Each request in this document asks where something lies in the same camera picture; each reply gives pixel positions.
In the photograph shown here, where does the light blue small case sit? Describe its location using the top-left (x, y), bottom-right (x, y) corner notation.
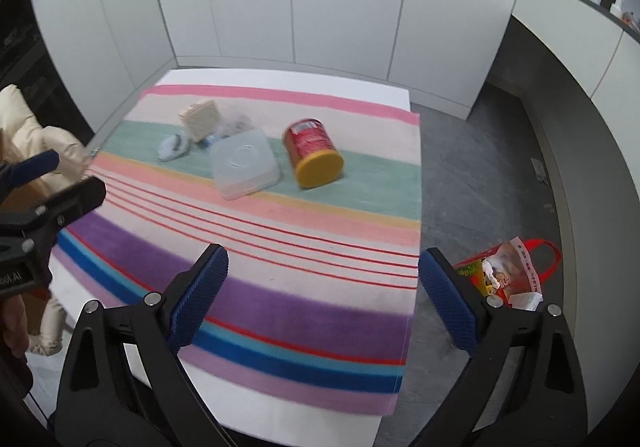
top-left (157, 133), bottom-right (191, 162)

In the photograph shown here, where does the clear plastic square container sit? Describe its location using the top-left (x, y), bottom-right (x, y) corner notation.
top-left (210, 129), bottom-right (281, 200)

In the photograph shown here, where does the striped colourful cloth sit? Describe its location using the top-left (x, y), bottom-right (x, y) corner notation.
top-left (52, 83), bottom-right (422, 417)

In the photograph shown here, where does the red can yellow lid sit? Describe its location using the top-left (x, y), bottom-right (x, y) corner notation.
top-left (282, 119), bottom-right (344, 189)

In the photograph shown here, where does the brown cardboard box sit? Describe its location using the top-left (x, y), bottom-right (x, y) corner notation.
top-left (1, 130), bottom-right (51, 335)

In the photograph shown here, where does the person's left hand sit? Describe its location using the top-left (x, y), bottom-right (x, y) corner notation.
top-left (1, 295), bottom-right (29, 358)

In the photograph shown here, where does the red gift bag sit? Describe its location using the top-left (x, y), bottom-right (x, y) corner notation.
top-left (454, 237), bottom-right (562, 311)

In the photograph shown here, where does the beige small carton box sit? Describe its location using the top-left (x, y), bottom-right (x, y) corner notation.
top-left (179, 100), bottom-right (221, 143)

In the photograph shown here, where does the blue clear small bottle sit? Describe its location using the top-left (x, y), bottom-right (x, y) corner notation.
top-left (198, 115), bottom-right (254, 149)

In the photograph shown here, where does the cream padded chair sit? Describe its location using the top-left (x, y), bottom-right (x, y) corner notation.
top-left (1, 84), bottom-right (91, 356)

